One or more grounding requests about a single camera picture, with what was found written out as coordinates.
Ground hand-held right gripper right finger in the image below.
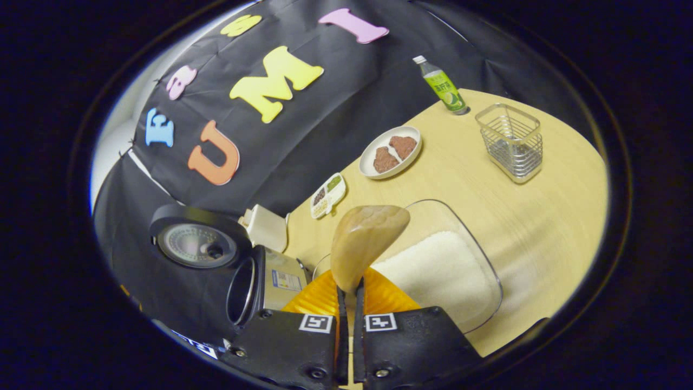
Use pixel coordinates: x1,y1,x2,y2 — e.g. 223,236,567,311
352,266,482,388

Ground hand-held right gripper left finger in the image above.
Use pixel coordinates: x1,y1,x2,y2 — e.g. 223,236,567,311
225,269,350,388

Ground white rice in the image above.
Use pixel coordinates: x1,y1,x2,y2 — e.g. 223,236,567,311
371,231,493,326

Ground wooden spoon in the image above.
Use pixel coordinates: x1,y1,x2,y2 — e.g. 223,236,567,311
330,205,411,296

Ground clear rice container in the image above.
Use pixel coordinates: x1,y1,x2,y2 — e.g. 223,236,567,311
313,199,503,334

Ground black and cream rice cooker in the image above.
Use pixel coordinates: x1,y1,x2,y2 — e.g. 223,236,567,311
150,203,312,331

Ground metal wire chopstick holder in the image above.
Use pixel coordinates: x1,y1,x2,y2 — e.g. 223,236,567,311
475,103,543,184

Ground white utensil box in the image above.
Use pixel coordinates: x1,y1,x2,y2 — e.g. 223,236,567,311
238,204,289,254

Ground white divided bean dish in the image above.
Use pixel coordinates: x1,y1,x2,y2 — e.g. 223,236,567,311
310,172,347,219

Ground round white plate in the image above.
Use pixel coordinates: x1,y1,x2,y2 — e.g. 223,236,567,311
359,126,422,180

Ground brown meat piece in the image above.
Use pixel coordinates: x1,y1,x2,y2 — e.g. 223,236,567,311
389,135,418,160
372,146,400,174

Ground green drink bottle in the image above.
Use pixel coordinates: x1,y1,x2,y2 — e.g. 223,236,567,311
413,55,469,115

